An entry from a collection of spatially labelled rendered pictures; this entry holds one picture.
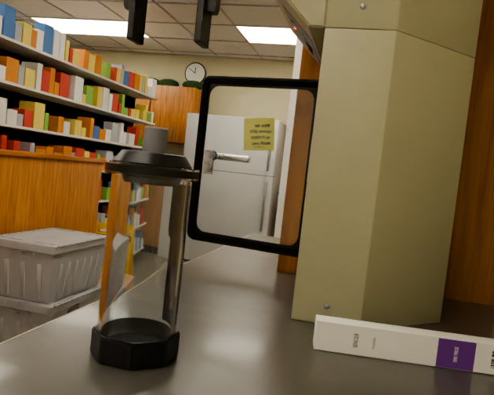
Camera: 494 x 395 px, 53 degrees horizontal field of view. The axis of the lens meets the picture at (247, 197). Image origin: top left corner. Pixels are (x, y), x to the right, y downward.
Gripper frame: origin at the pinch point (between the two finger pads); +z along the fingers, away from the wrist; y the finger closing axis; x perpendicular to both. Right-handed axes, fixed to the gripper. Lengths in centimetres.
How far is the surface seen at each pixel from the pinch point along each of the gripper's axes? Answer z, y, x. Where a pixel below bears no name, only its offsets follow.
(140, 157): 16.1, -0.1, 4.2
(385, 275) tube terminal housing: 31, -29, -29
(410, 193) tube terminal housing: 17.1, -31.2, -31.2
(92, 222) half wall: 70, 181, -295
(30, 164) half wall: 27, 181, -215
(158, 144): 14.5, -0.6, 1.2
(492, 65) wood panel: -12, -47, -63
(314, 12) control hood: -9.7, -12.8, -25.8
